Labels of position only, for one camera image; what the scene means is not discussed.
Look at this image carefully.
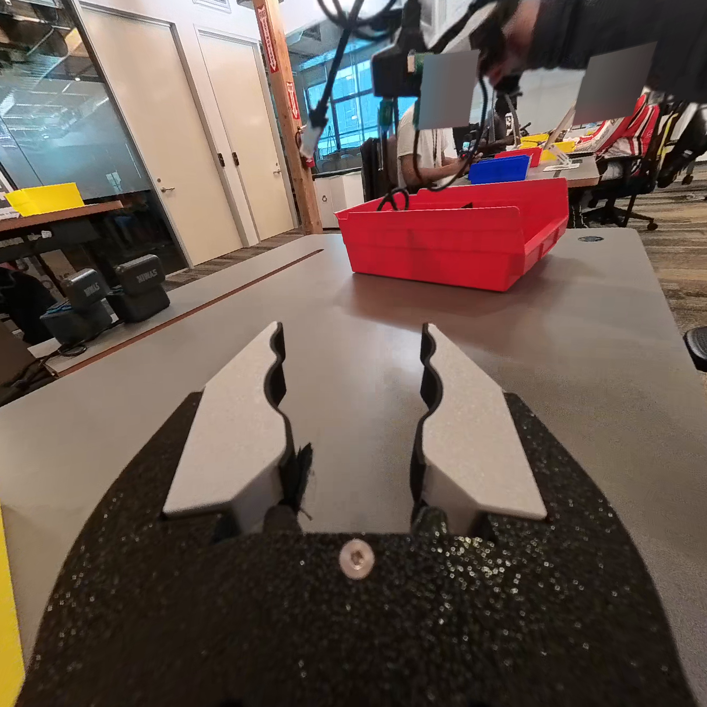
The black bag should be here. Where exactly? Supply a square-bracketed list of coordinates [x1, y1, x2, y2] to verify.
[0, 264, 57, 346]

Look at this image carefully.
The wooden post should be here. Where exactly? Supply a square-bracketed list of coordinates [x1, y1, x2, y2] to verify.
[253, 0, 324, 235]

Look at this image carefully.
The black charger box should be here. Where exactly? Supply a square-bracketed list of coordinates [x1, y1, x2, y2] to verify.
[108, 254, 170, 324]
[41, 269, 117, 344]

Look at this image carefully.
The white door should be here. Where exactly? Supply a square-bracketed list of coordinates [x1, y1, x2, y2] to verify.
[80, 6, 244, 267]
[196, 28, 296, 245]

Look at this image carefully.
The grey office desk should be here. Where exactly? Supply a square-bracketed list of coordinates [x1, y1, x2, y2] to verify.
[530, 156, 601, 189]

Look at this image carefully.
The large red plastic bin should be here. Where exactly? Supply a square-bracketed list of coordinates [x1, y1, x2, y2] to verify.
[335, 178, 570, 292]

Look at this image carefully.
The brown wooden desk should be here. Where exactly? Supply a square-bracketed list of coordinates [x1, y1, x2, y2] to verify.
[0, 200, 124, 261]

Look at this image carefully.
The office chair with black jacket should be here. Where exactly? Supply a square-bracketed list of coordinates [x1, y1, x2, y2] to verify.
[657, 104, 707, 190]

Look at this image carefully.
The thin black cable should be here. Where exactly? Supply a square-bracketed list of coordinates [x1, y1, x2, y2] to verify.
[418, 72, 493, 192]

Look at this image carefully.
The person's right hand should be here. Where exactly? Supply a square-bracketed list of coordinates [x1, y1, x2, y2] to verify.
[489, 1, 540, 90]

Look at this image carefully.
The office chair with red jacket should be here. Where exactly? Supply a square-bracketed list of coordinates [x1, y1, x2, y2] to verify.
[574, 94, 664, 232]

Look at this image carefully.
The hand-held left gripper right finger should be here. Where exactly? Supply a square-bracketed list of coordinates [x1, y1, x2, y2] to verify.
[410, 323, 548, 535]

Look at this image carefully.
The large yellow plastic bin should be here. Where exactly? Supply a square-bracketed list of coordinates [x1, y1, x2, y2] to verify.
[0, 505, 26, 707]

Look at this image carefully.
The blue plastic bin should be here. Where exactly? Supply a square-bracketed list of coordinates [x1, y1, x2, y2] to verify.
[468, 155, 532, 184]

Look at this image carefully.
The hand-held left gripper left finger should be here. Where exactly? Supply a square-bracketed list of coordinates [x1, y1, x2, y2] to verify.
[163, 322, 289, 535]

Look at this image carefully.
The white recycling cabinet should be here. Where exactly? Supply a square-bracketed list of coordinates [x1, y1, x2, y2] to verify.
[314, 171, 365, 230]

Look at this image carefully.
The black chair armrest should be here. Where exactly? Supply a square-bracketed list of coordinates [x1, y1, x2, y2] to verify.
[684, 326, 707, 372]

